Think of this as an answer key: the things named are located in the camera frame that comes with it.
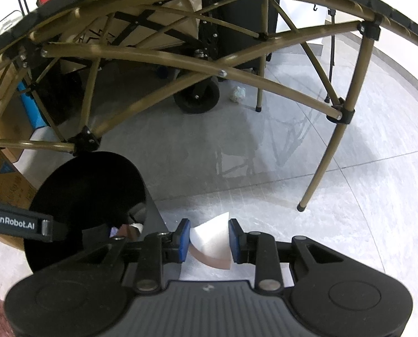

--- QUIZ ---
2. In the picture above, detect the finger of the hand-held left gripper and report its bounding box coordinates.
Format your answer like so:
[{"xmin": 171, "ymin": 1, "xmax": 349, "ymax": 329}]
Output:
[{"xmin": 42, "ymin": 219, "xmax": 70, "ymax": 243}]

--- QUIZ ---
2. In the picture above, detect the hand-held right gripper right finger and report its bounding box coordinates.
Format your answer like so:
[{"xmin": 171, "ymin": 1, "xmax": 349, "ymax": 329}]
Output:
[{"xmin": 228, "ymin": 218, "xmax": 346, "ymax": 291}]

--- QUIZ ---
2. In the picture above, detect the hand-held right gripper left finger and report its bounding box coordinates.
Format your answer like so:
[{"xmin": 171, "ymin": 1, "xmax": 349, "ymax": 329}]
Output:
[{"xmin": 74, "ymin": 218, "xmax": 192, "ymax": 292}]

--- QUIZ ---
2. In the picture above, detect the white wedge foam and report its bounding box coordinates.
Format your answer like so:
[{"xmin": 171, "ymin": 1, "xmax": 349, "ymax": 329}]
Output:
[{"xmin": 189, "ymin": 211, "xmax": 231, "ymax": 270}]

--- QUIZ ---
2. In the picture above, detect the black waste bin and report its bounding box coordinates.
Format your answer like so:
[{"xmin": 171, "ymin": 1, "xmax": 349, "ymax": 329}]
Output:
[{"xmin": 24, "ymin": 151, "xmax": 169, "ymax": 274}]

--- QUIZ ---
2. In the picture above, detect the printed cardboard box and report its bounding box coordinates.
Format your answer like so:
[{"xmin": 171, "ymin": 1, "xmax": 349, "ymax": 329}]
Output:
[{"xmin": 0, "ymin": 145, "xmax": 37, "ymax": 251}]

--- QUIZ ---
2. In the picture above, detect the blue flat box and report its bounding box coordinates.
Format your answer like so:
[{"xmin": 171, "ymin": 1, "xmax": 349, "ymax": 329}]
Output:
[{"xmin": 17, "ymin": 82, "xmax": 47, "ymax": 131}]

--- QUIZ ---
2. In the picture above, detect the crumpled white tissue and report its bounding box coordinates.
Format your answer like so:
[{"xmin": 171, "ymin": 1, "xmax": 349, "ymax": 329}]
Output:
[{"xmin": 229, "ymin": 86, "xmax": 246, "ymax": 103}]

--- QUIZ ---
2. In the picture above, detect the tan folding table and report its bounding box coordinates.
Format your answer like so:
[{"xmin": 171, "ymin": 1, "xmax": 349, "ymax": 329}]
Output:
[{"xmin": 0, "ymin": 0, "xmax": 418, "ymax": 213}]

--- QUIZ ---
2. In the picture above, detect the black tripod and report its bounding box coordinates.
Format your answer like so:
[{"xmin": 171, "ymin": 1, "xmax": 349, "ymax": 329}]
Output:
[{"xmin": 312, "ymin": 3, "xmax": 337, "ymax": 104}]

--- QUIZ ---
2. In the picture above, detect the black suitcase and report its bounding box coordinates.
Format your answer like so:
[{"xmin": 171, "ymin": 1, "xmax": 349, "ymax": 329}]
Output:
[{"xmin": 200, "ymin": 0, "xmax": 281, "ymax": 74}]

